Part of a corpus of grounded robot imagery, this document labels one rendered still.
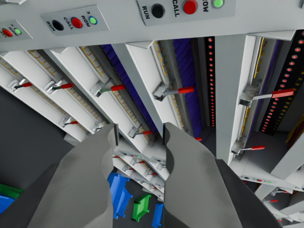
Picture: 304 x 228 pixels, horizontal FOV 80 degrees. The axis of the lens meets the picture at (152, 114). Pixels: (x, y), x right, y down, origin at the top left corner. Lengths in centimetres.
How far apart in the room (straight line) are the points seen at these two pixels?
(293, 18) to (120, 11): 22
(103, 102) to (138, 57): 25
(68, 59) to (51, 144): 73
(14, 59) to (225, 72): 53
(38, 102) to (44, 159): 37
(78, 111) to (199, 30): 59
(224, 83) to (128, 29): 20
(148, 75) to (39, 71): 37
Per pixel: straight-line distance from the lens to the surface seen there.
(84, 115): 79
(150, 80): 42
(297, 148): 60
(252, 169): 82
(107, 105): 60
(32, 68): 65
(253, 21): 28
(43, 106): 90
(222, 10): 27
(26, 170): 110
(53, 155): 117
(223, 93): 40
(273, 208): 153
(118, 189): 165
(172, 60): 43
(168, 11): 28
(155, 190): 230
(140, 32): 32
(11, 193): 84
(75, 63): 50
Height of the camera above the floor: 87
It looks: 23 degrees down
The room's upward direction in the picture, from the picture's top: 95 degrees clockwise
